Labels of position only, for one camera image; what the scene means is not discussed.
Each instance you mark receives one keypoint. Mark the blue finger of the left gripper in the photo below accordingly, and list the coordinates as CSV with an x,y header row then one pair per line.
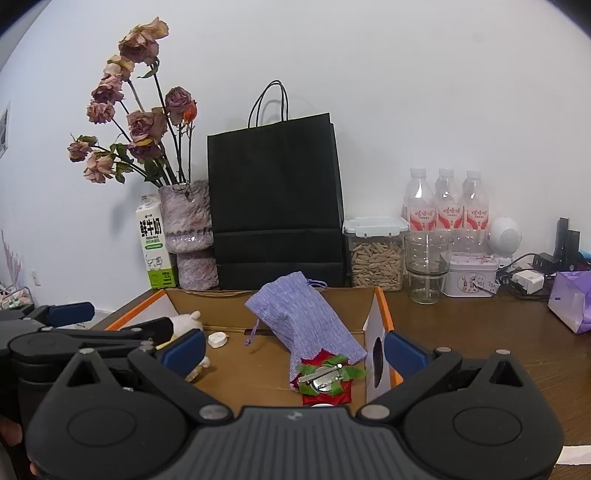
x,y
69,314

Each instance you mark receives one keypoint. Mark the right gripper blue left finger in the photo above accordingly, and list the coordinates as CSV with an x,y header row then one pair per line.
x,y
183,354

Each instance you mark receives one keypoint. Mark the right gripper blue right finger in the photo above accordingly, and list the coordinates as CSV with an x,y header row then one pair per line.
x,y
404,355

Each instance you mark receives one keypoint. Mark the yellow white plush toy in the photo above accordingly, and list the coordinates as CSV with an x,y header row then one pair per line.
x,y
182,324

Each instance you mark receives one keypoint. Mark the small white round cap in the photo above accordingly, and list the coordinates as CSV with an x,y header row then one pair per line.
x,y
217,339

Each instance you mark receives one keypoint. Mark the red green ribbon bow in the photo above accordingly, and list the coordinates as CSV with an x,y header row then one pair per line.
x,y
327,379

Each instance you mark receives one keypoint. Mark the purple fabric drawstring pouch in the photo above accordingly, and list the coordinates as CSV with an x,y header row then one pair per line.
x,y
300,317

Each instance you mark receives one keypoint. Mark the red orange cardboard box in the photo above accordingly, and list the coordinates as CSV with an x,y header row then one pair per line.
x,y
256,374

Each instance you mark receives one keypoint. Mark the green white milk carton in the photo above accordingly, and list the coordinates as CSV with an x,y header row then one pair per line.
x,y
160,265

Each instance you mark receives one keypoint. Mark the white floral tin box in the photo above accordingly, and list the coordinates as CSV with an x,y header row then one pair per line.
x,y
471,275

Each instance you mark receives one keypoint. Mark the clear glass cup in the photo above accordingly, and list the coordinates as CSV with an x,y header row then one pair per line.
x,y
427,263

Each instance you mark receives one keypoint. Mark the clear seed storage container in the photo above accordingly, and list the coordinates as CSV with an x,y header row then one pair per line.
x,y
376,251

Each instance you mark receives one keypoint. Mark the white power adapter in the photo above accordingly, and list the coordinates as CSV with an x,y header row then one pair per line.
x,y
528,281

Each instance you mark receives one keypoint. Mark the water bottle left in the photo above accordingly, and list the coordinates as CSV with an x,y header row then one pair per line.
x,y
419,205

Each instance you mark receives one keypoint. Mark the water bottle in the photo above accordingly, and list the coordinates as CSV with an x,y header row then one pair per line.
x,y
448,201
476,203
419,205

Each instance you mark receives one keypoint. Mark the purple textured vase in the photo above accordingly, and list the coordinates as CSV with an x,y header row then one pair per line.
x,y
186,213

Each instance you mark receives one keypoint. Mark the white round speaker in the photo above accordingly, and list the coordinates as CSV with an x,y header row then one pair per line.
x,y
504,237

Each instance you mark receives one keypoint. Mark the water bottle middle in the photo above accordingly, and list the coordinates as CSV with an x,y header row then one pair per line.
x,y
448,201

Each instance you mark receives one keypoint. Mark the water bottle right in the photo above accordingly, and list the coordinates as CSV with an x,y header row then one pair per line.
x,y
476,203

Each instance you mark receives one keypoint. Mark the purple tissue pack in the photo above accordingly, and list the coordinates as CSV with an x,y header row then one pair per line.
x,y
570,300

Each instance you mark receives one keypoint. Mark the black paper shopping bag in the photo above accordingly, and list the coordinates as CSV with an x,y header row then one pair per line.
x,y
276,201

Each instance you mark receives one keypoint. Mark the black device stand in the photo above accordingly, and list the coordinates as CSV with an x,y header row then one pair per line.
x,y
566,245

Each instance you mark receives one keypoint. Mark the white paper receipt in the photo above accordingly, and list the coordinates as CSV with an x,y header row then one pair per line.
x,y
577,455

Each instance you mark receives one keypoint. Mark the dried pink roses bouquet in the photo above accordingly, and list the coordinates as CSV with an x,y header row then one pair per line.
x,y
156,142

